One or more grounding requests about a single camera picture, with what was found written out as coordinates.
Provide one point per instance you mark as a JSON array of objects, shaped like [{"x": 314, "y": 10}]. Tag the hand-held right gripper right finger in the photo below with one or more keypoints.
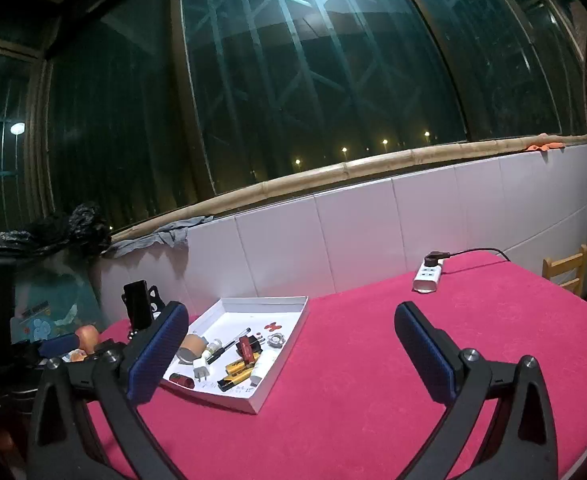
[{"x": 426, "y": 355}]

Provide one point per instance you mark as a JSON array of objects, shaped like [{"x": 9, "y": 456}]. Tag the orange cloth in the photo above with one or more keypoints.
[{"x": 543, "y": 147}]

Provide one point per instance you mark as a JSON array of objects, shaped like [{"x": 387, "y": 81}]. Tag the peach figurine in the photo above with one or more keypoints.
[{"x": 87, "y": 337}]

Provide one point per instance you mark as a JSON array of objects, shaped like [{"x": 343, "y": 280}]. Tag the dark blue cylinder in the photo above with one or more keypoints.
[{"x": 58, "y": 345}]

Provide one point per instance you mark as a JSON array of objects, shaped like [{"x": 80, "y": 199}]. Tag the bamboo pole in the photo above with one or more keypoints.
[{"x": 353, "y": 167}]

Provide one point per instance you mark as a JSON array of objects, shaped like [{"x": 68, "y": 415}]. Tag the black gel pen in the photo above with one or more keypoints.
[{"x": 231, "y": 344}]

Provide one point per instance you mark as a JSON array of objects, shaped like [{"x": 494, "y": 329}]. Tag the glass window with grille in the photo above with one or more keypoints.
[{"x": 323, "y": 85}]

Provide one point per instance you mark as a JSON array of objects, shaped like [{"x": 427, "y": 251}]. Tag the small white dropper bottle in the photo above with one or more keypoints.
[{"x": 214, "y": 349}]

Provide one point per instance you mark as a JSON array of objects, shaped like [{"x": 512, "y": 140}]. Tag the yellow lighter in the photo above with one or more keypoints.
[
  {"x": 233, "y": 381},
  {"x": 238, "y": 365}
]

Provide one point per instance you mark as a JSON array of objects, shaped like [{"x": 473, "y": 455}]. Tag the black charger plug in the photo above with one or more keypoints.
[{"x": 258, "y": 346}]

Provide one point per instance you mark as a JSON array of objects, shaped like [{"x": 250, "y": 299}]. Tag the white charger plug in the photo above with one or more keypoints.
[{"x": 201, "y": 367}]

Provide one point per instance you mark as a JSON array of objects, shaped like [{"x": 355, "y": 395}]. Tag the dark red small cylinder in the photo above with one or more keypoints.
[{"x": 181, "y": 380}]

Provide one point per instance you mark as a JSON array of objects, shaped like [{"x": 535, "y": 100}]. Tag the small orange toy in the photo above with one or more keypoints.
[{"x": 76, "y": 355}]

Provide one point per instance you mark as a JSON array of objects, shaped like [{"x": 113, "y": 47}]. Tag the dark cloth pile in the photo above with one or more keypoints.
[{"x": 48, "y": 237}]

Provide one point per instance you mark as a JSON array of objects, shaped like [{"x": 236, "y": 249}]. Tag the grey cloth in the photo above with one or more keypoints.
[{"x": 163, "y": 237}]

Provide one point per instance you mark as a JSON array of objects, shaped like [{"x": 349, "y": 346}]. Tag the white power strip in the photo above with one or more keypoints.
[{"x": 428, "y": 277}]

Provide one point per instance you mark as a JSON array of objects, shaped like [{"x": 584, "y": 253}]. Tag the red tablecloth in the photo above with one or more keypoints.
[{"x": 373, "y": 350}]

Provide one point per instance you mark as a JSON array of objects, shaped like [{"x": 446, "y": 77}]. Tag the white cardboard tray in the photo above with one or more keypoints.
[{"x": 243, "y": 315}]

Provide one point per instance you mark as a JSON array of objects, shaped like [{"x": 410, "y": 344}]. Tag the black phone holder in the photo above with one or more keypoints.
[{"x": 138, "y": 305}]

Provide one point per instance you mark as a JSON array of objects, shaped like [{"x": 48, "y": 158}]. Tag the blue printed picture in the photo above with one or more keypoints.
[{"x": 48, "y": 305}]

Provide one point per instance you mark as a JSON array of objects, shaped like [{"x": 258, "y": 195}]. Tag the red lighter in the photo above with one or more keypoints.
[{"x": 247, "y": 350}]

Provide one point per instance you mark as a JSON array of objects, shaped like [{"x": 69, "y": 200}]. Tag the wooden chair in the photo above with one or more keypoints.
[{"x": 568, "y": 270}]

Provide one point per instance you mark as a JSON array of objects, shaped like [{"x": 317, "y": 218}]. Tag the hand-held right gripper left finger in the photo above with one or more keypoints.
[{"x": 156, "y": 355}]

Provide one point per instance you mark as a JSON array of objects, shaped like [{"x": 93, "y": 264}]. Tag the tan tape roll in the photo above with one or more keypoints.
[{"x": 193, "y": 347}]

